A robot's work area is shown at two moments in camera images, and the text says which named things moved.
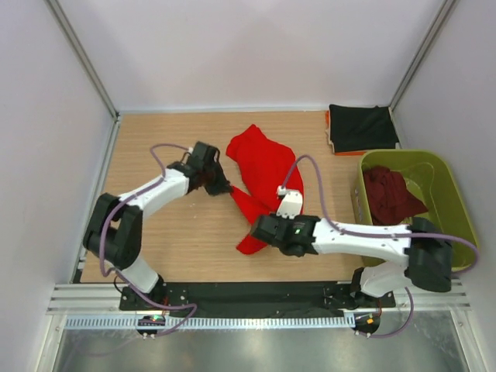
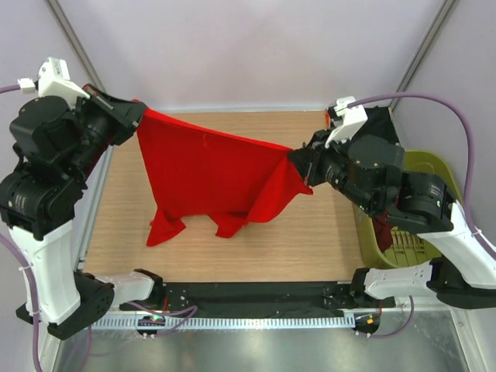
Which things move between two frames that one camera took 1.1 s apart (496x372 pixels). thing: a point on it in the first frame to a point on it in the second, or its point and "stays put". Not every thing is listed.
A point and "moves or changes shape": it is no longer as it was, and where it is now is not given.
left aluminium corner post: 82,55 stays put
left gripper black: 222,186 to 126,113
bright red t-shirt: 269,167 moves or changes shape
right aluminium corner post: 442,12 stays put
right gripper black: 275,216 to 309,157
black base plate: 253,297 stays put
